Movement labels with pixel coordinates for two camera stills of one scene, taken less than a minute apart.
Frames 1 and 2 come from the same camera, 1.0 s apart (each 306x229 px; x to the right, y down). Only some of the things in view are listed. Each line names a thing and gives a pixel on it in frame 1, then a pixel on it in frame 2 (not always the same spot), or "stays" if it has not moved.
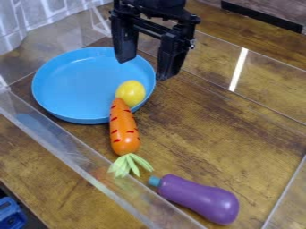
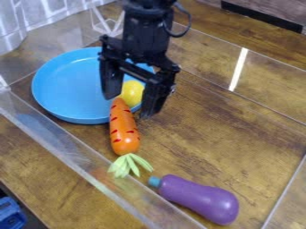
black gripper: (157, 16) -> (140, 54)
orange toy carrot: (124, 138) stays
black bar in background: (263, 16) stays
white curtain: (20, 14) stays
